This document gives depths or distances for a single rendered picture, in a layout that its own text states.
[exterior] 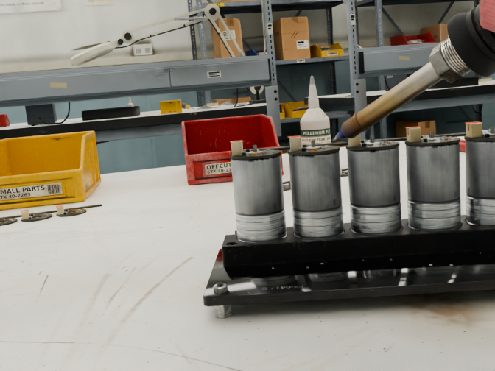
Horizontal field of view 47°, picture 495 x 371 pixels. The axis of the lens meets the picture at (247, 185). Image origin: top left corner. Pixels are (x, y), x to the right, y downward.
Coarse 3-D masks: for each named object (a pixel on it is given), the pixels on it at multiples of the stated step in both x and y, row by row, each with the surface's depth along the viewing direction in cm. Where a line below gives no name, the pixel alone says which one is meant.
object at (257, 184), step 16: (240, 160) 27; (256, 160) 26; (272, 160) 27; (240, 176) 27; (256, 176) 26; (272, 176) 27; (240, 192) 27; (256, 192) 27; (272, 192) 27; (240, 208) 27; (256, 208) 27; (272, 208) 27; (240, 224) 27; (256, 224) 27; (272, 224) 27; (240, 240) 28; (256, 240) 27; (272, 240) 27
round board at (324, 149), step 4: (304, 144) 28; (304, 148) 27; (324, 148) 27; (328, 148) 27; (332, 148) 27; (336, 148) 27; (288, 152) 27; (292, 152) 27; (296, 152) 26; (300, 152) 26; (304, 152) 26; (308, 152) 26; (312, 152) 26; (316, 152) 26; (320, 152) 26; (324, 152) 26; (328, 152) 26
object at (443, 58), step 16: (448, 48) 20; (432, 64) 21; (448, 64) 20; (464, 64) 20; (416, 80) 22; (432, 80) 21; (448, 80) 21; (384, 96) 23; (400, 96) 22; (368, 112) 23; (384, 112) 23; (352, 128) 24; (368, 128) 24
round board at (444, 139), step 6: (426, 138) 26; (444, 138) 26; (450, 138) 27; (456, 138) 27; (408, 144) 27; (414, 144) 26; (420, 144) 26; (426, 144) 26; (432, 144) 26; (438, 144) 26; (444, 144) 26
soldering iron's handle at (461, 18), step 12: (468, 12) 20; (456, 24) 19; (468, 24) 19; (456, 36) 19; (468, 36) 19; (480, 36) 19; (492, 36) 19; (456, 48) 19; (468, 48) 19; (480, 48) 19; (492, 48) 19; (468, 60) 19; (480, 60) 19; (492, 60) 19; (480, 72) 20; (492, 72) 20
